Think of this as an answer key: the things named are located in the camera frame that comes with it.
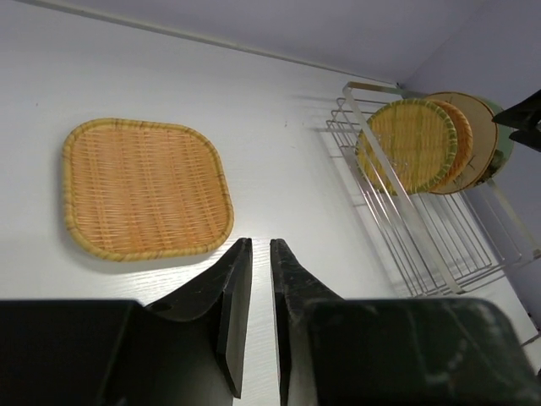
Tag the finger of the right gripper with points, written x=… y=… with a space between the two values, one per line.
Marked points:
x=528 y=138
x=524 y=116

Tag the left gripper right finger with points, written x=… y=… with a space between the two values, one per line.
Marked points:
x=294 y=289

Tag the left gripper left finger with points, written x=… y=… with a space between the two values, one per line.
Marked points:
x=201 y=347

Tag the green flower-pattern plate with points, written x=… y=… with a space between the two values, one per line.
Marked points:
x=503 y=148

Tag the beige bird-pattern plate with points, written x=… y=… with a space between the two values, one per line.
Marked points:
x=470 y=108

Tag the round orange woven plate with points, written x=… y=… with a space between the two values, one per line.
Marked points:
x=458 y=148

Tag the square orange woven tray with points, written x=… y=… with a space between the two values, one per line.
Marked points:
x=139 y=191

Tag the wire dish rack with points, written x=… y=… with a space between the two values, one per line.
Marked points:
x=433 y=244

